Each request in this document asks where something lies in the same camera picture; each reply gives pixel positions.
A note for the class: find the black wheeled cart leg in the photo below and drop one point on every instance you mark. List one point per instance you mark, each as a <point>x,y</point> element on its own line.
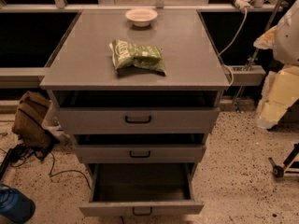
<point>289,166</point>

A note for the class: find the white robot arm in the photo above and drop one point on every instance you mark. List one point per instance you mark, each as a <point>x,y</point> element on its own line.
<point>283,39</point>

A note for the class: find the white ceramic bowl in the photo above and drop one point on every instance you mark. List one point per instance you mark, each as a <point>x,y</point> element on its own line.
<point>141,17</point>

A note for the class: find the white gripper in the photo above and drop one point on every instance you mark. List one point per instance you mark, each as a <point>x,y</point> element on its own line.
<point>287,41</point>

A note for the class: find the grey drawer cabinet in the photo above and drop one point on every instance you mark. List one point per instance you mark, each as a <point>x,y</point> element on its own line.
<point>82,74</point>

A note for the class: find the blue water jug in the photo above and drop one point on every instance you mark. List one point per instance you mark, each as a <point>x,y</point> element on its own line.
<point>15,206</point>

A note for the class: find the grey drawer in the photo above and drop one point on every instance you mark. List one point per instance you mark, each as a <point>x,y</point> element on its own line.
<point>139,153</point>
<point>137,120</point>
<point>141,189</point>

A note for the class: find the metal stand pole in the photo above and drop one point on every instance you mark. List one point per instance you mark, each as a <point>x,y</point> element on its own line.
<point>246,69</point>

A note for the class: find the green snack bag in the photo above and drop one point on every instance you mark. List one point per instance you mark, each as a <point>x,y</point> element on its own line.
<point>126,54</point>

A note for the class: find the brown fabric bag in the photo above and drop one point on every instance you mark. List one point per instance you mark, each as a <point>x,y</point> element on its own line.
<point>29,117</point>

